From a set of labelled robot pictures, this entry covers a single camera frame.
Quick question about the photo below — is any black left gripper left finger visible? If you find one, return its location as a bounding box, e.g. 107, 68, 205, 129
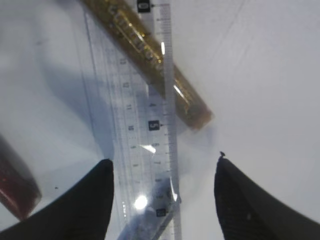
0, 159, 114, 240

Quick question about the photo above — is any gold glitter pen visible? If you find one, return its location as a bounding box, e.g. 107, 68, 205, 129
83, 0, 213, 130

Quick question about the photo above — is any red marker pen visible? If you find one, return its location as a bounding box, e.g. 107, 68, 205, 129
0, 137, 42, 221

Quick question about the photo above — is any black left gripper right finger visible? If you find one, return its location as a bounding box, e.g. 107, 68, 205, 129
214, 152, 320, 240

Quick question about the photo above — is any clear plastic ruler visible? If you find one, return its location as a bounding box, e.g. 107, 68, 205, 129
84, 0, 182, 240

